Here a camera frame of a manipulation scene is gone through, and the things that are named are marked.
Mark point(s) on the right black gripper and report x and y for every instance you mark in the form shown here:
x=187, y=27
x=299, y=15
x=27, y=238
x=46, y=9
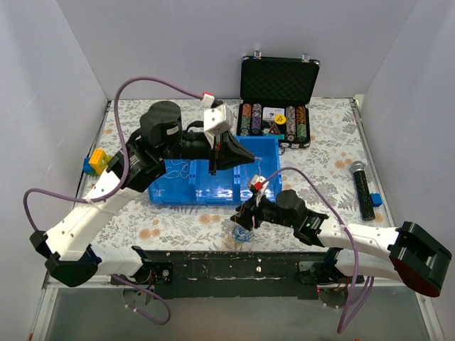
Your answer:
x=254, y=209

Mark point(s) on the small blue toy brick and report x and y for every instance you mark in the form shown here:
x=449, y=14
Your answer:
x=376, y=199

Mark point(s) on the aluminium frame rail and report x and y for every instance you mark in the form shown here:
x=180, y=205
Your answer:
x=90, y=284

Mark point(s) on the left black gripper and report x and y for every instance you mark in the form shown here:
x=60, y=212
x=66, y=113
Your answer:
x=213, y=153

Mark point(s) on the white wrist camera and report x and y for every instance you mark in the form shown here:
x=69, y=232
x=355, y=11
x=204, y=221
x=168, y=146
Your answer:
x=258, y=188
x=217, y=118

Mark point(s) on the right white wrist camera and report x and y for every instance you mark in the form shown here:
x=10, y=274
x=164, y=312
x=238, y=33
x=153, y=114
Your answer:
x=258, y=188

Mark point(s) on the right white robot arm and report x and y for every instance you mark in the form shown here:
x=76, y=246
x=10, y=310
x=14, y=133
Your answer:
x=407, y=254

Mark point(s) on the black handheld microphone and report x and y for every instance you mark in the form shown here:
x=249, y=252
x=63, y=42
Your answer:
x=361, y=185

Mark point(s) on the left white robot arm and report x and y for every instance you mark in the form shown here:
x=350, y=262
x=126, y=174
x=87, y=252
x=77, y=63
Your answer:
x=67, y=247

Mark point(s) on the floral patterned table mat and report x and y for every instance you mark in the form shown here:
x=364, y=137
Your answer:
x=320, y=175

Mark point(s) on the black poker chip case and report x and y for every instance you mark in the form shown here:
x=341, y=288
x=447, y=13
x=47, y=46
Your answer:
x=275, y=95

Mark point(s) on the blue plastic divided bin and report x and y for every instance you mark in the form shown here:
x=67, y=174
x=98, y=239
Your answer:
x=188, y=182

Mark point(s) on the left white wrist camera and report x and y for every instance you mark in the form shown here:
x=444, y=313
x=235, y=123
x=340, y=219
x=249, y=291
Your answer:
x=217, y=118

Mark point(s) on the colourful toy brick stack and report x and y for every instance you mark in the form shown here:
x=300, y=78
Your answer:
x=96, y=163

